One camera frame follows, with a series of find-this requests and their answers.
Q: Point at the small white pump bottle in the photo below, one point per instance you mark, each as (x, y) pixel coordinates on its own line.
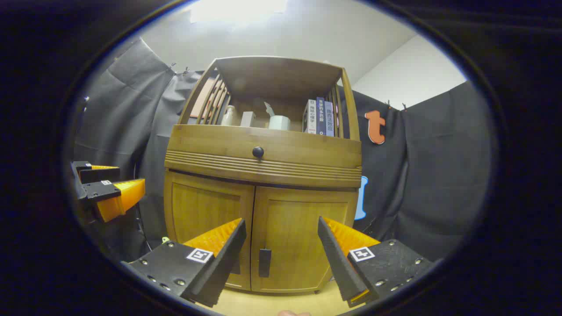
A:
(228, 116)

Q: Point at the dark blue book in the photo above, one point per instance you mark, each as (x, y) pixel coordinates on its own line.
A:
(321, 116)

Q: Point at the black round drawer knob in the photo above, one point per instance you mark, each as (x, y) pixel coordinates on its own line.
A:
(258, 152)

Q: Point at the light blue book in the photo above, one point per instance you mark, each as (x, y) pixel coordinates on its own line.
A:
(329, 118)

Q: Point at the small white box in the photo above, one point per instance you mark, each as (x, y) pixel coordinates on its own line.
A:
(247, 119)

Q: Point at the white cup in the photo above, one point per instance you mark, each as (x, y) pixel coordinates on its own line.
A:
(279, 123)

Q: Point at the black backdrop cloth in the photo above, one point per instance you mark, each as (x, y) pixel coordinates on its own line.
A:
(439, 175)

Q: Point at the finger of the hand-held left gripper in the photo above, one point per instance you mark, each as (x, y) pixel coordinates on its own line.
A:
(99, 174)
(103, 190)

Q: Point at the wooden shoe cabinet door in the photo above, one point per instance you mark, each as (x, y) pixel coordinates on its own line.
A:
(298, 228)
(202, 210)

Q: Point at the wooden cabinet drawer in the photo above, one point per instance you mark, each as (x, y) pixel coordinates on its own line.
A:
(210, 145)

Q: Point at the wooden double-door shoe cabinet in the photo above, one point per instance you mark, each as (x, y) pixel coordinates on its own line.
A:
(272, 74)

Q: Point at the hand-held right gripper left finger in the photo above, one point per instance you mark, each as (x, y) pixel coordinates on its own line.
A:
(224, 263)

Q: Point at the white paper slip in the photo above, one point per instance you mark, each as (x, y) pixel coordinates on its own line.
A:
(269, 109)

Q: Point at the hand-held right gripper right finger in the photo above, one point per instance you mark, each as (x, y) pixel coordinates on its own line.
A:
(338, 259)

